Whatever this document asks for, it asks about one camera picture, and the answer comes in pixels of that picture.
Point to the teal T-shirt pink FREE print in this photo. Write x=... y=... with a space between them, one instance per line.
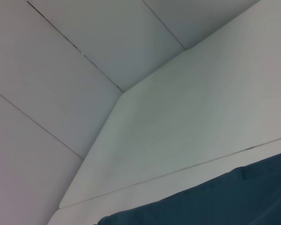
x=213 y=199

